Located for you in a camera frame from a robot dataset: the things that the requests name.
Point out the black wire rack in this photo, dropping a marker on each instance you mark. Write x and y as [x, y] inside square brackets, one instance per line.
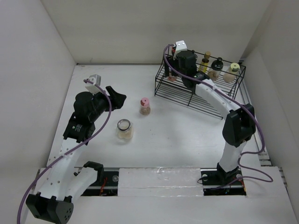
[179, 79]

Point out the pink cap spice bottle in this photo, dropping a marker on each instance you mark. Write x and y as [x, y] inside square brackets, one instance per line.
[145, 106]

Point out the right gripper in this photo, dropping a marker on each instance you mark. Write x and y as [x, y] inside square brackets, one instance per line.
[172, 61]

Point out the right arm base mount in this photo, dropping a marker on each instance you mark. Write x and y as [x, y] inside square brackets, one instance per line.
[212, 182]

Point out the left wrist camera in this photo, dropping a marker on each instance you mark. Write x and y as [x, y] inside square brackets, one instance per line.
[93, 80]

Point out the silver lid spice jar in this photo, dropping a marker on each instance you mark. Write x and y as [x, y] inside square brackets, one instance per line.
[172, 76]

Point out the yellow cap spice bottle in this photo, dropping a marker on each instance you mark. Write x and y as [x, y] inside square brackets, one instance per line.
[231, 73]

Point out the black pump cap spice jar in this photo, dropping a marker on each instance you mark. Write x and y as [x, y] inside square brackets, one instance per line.
[215, 69]

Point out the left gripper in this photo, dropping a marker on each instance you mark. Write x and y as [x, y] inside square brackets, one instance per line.
[117, 99]

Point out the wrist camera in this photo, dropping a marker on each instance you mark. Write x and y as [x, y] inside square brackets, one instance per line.
[93, 80]
[179, 46]

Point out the wide glass jar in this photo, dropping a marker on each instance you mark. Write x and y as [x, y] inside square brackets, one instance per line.
[125, 129]

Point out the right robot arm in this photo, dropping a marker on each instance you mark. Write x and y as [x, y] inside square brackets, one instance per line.
[239, 123]

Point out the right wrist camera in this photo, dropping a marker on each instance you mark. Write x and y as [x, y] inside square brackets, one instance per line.
[179, 46]

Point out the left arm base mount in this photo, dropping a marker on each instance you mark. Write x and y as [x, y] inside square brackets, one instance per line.
[108, 186]

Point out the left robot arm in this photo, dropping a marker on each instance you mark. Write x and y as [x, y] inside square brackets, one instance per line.
[54, 201]

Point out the yellow oil bottle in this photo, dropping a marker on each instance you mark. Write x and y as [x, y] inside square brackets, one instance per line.
[204, 62]

